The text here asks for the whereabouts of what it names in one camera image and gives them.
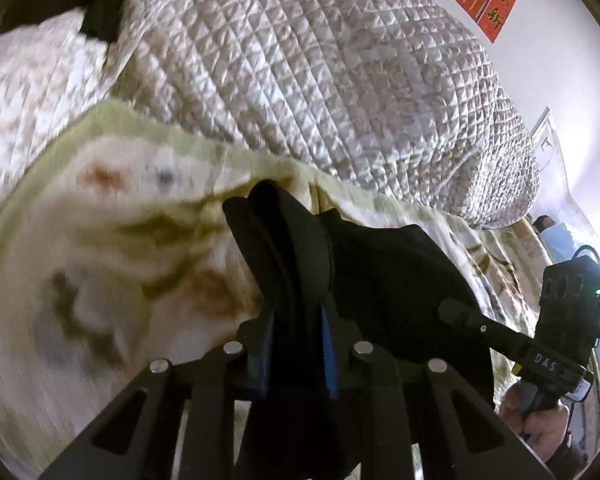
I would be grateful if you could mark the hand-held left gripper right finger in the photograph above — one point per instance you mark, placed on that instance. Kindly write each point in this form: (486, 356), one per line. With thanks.
(328, 355)

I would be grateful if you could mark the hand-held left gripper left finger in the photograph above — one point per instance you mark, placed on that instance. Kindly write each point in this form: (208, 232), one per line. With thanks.
(266, 345)

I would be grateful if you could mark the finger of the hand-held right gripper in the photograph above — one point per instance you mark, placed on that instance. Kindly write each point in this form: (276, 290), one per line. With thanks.
(480, 325)

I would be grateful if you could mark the black pants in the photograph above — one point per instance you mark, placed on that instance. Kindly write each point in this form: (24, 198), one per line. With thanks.
(380, 270)

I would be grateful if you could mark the person's right forearm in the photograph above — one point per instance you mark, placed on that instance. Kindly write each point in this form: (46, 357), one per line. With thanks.
(567, 460)

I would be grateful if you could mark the person's right hand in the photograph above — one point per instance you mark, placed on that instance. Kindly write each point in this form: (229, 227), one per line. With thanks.
(540, 422)

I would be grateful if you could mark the floral fleece blanket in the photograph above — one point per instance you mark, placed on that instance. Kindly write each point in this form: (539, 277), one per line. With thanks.
(105, 260)

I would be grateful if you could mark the beige quilted bedspread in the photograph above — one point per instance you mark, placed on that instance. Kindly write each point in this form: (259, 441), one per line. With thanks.
(305, 75)

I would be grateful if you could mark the pale floral pillow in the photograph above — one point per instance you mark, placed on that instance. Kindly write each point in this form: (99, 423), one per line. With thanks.
(30, 90)

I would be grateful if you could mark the dark wooden headboard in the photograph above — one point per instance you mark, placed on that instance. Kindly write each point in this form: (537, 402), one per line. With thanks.
(100, 10)

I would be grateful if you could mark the white wall paper sheet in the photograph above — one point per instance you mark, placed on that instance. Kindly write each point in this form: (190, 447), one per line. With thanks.
(550, 150)

